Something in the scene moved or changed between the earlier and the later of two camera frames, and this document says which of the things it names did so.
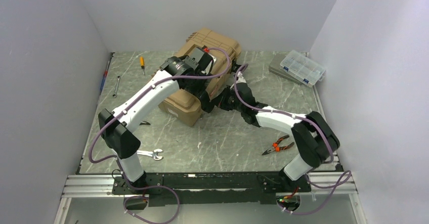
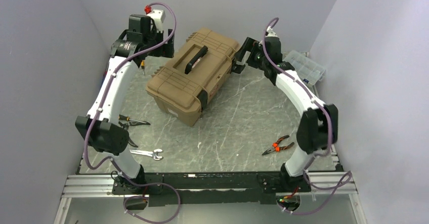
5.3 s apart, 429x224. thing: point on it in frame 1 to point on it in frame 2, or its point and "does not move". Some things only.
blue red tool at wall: [102, 84] does not move
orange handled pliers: [276, 148] does not move
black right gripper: [221, 103] to [251, 46]
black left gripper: [200, 90] to [165, 51]
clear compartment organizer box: [302, 68] does not move
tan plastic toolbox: [184, 106] does not move
